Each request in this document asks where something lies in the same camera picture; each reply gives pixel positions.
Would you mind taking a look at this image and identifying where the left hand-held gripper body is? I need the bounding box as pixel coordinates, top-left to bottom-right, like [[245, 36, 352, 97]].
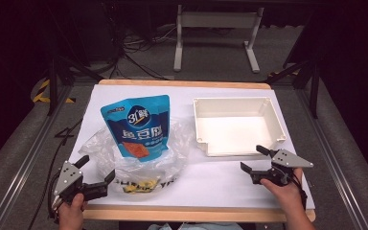
[[53, 160, 108, 206]]

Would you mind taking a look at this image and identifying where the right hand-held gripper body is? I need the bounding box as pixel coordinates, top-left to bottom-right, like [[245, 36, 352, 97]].
[[250, 149, 314, 188]]

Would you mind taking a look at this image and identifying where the clear plastic bag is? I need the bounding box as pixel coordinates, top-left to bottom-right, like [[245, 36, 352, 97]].
[[78, 118, 196, 195]]

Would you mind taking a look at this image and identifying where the person's left hand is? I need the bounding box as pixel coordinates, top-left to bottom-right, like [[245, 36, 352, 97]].
[[57, 193, 88, 225]]

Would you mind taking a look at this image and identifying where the person's right hand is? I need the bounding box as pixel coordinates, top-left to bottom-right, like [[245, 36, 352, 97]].
[[260, 168, 305, 213]]

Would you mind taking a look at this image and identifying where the white plastic box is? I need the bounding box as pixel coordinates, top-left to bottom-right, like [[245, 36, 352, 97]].
[[193, 96, 288, 157]]

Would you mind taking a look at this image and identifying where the white table sheet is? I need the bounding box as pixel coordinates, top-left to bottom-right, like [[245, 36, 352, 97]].
[[68, 83, 316, 211]]

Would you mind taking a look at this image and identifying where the blue snack pouch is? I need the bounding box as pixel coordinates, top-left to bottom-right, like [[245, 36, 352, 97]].
[[100, 94, 171, 163]]

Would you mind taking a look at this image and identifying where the black metal stand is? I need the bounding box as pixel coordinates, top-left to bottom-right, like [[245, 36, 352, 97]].
[[45, 53, 105, 117], [264, 57, 321, 120]]

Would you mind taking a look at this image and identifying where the white metal stand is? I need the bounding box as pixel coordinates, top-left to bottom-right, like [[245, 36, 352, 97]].
[[172, 4, 265, 74]]

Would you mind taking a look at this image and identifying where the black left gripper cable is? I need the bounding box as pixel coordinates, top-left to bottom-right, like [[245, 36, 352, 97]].
[[46, 172, 62, 225]]

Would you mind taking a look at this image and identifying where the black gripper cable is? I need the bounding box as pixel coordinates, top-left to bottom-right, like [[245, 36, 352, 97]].
[[288, 173, 309, 212], [46, 172, 62, 225]]

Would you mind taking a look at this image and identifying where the thin black floor cable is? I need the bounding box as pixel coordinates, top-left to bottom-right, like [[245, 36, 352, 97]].
[[28, 118, 84, 230]]

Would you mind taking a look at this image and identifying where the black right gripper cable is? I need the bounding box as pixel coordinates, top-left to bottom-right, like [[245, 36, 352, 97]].
[[288, 173, 309, 212]]

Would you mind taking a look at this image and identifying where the aluminium floor rail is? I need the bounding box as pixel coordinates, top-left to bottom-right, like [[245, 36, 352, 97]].
[[294, 88, 368, 230], [0, 85, 74, 230]]

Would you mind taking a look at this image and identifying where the bundle of floor cables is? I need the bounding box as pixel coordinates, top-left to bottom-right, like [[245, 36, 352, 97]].
[[107, 22, 177, 81]]

